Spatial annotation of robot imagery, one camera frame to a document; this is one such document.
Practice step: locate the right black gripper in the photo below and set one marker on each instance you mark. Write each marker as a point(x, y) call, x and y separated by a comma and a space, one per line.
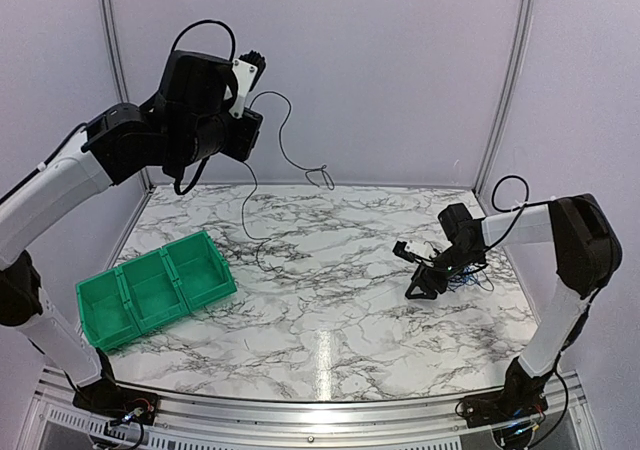
point(426, 281)

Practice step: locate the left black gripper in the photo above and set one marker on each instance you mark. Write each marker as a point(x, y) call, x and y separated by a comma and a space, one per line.
point(241, 147)

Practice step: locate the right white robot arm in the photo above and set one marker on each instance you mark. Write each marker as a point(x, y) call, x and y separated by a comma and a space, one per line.
point(587, 254)

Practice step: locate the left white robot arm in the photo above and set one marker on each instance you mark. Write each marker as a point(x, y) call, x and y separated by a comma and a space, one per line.
point(198, 111)

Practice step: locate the green three-compartment plastic bin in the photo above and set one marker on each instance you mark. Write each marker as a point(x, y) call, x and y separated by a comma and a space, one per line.
point(152, 291)

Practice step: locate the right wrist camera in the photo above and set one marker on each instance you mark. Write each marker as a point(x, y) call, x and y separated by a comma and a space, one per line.
point(415, 251)

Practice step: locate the back aluminium frame rail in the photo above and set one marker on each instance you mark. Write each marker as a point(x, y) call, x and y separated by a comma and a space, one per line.
point(344, 184)

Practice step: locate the left aluminium frame post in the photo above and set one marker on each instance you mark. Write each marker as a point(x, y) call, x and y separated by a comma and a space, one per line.
point(113, 48)

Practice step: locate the aluminium frame post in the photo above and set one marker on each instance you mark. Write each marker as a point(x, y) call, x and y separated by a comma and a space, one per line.
point(513, 71)
point(113, 48)

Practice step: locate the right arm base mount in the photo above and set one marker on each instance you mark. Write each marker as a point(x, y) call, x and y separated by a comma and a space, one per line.
point(490, 408)

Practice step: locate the front aluminium rail base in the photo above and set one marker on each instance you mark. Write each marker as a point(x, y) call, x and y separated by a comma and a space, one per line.
point(185, 421)

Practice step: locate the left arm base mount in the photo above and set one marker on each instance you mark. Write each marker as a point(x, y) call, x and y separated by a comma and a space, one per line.
point(117, 404)

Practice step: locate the right aluminium frame post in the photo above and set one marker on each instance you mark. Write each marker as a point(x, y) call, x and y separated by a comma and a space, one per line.
point(513, 71)

